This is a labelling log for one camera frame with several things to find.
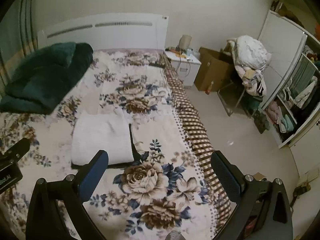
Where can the white knitted sweater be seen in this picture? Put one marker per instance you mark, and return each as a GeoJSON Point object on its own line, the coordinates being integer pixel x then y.
{"type": "Point", "coordinates": [116, 119]}

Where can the pile of clothes on chair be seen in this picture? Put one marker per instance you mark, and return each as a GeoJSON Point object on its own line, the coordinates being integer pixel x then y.
{"type": "Point", "coordinates": [250, 59]}

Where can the white bed headboard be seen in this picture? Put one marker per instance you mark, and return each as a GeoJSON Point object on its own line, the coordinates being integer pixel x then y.
{"type": "Point", "coordinates": [110, 31]}

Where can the floral bed blanket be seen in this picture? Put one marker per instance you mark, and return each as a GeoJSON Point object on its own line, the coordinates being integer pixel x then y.
{"type": "Point", "coordinates": [170, 187]}

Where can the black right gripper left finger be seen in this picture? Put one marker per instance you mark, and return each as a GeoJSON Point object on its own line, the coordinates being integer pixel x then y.
{"type": "Point", "coordinates": [44, 220]}

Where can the green window curtain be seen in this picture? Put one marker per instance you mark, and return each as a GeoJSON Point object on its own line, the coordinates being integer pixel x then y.
{"type": "Point", "coordinates": [18, 38]}

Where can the dark green plush blanket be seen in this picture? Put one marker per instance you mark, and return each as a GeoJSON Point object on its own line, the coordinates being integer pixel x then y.
{"type": "Point", "coordinates": [45, 77]}

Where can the white wardrobe with shelves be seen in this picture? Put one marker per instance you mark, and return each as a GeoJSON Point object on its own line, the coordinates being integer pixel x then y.
{"type": "Point", "coordinates": [292, 81]}

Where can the small beige bedside lamp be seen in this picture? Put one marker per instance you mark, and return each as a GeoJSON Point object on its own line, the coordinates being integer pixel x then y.
{"type": "Point", "coordinates": [184, 42]}

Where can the black folded garment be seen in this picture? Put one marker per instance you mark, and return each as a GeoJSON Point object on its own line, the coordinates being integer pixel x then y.
{"type": "Point", "coordinates": [133, 144]}

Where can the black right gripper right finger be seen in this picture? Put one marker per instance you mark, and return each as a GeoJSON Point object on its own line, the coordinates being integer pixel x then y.
{"type": "Point", "coordinates": [262, 207]}

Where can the brown cardboard box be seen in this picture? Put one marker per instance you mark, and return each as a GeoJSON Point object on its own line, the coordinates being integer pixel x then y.
{"type": "Point", "coordinates": [214, 70]}

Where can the white bedside table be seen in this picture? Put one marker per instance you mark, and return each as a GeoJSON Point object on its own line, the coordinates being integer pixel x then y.
{"type": "Point", "coordinates": [186, 67]}

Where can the metal frame chair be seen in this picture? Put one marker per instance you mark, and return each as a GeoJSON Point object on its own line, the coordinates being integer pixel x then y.
{"type": "Point", "coordinates": [235, 99]}

